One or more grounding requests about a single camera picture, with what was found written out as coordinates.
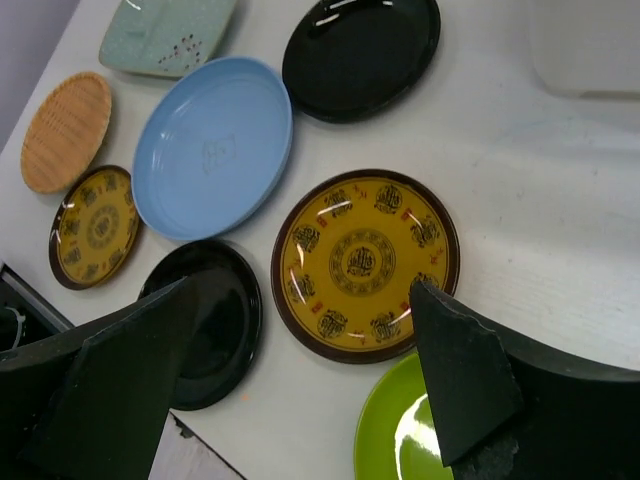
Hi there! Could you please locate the white plastic bin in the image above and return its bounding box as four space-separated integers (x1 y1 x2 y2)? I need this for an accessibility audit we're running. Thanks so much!
527 0 639 99

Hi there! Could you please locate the blue plastic plate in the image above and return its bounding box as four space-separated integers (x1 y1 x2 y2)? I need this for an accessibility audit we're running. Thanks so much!
131 57 293 241

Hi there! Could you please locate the small yellow patterned plate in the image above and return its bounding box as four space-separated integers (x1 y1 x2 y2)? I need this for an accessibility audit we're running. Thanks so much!
48 165 141 291

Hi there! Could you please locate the black plate near bin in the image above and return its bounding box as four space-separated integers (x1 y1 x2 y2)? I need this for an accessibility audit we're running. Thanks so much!
282 1 441 123

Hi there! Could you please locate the lime green plate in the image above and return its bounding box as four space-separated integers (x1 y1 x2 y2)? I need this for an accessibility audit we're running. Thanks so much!
353 353 453 480

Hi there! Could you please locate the woven wicker plate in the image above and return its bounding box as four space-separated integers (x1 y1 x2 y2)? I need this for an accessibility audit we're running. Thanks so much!
20 71 112 194

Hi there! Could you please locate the large yellow patterned plate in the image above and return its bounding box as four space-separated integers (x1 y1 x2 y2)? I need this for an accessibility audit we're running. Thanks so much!
270 169 461 364

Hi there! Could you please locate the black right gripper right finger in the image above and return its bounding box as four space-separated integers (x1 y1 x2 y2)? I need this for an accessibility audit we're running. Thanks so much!
410 281 524 466

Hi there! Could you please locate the black glossy plate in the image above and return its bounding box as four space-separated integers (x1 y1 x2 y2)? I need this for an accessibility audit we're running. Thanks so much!
139 240 263 411

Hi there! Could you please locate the light green ceramic plate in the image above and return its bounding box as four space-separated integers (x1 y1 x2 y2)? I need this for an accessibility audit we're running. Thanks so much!
98 0 236 78

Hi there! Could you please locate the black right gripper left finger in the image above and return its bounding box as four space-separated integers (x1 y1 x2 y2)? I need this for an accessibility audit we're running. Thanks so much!
19 278 198 479

